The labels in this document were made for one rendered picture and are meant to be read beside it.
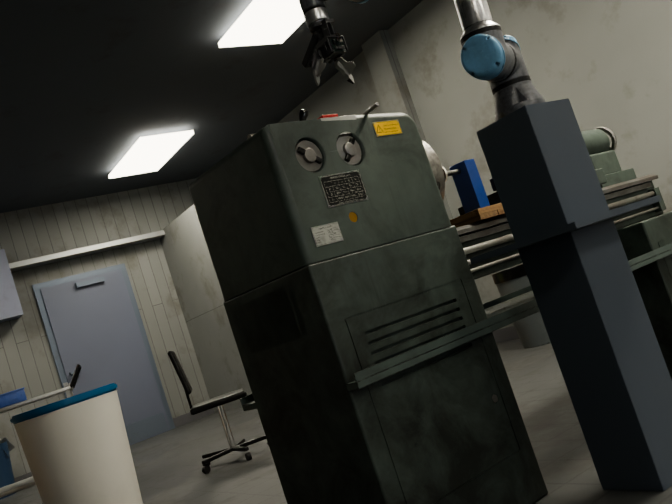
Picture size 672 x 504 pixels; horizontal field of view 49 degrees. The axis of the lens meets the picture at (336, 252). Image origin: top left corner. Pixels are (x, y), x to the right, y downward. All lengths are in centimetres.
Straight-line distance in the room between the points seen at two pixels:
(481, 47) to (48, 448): 327
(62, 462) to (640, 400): 318
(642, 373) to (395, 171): 90
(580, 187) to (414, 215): 48
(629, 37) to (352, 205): 386
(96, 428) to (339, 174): 274
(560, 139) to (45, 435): 324
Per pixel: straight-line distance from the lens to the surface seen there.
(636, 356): 221
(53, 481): 451
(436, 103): 689
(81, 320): 946
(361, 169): 214
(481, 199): 282
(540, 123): 217
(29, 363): 933
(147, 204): 1010
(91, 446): 444
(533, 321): 579
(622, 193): 337
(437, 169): 252
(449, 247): 229
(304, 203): 198
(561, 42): 599
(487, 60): 212
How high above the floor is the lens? 72
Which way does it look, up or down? 4 degrees up
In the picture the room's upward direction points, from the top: 18 degrees counter-clockwise
